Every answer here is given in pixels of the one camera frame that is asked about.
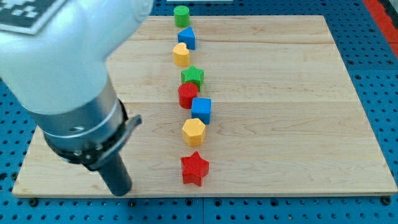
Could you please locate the wooden board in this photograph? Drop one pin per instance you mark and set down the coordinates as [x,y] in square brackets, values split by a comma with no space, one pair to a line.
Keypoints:
[286,120]

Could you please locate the green cylinder block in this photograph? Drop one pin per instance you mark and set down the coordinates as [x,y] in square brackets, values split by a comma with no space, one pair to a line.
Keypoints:
[182,16]

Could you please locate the blue cube block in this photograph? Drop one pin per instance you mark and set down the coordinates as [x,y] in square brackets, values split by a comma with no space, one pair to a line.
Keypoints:
[201,109]

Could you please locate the red star block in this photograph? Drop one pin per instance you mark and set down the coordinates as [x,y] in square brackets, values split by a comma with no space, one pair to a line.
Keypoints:
[194,169]

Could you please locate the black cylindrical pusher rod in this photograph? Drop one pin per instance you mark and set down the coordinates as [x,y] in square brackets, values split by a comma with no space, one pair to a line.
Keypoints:
[116,177]

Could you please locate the red cylinder block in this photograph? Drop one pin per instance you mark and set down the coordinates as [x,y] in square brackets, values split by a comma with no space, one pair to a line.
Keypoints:
[186,93]

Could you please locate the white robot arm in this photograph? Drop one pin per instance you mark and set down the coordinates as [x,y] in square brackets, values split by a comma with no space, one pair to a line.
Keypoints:
[53,59]

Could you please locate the green star block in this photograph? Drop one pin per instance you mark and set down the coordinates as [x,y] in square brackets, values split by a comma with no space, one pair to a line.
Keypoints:
[193,75]

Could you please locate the black white fiducial marker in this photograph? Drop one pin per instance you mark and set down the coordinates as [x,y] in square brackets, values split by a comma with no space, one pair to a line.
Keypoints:
[27,16]

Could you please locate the yellow heart block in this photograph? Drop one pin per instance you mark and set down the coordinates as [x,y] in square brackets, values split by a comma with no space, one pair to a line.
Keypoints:
[181,55]

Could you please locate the blue triangle block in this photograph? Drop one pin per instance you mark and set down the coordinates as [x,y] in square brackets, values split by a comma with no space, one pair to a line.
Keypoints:
[188,37]

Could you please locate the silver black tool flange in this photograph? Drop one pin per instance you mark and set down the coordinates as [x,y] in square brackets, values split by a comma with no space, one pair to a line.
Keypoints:
[92,134]

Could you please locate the yellow hexagon block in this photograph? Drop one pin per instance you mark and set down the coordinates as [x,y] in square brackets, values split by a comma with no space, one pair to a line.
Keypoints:
[194,131]

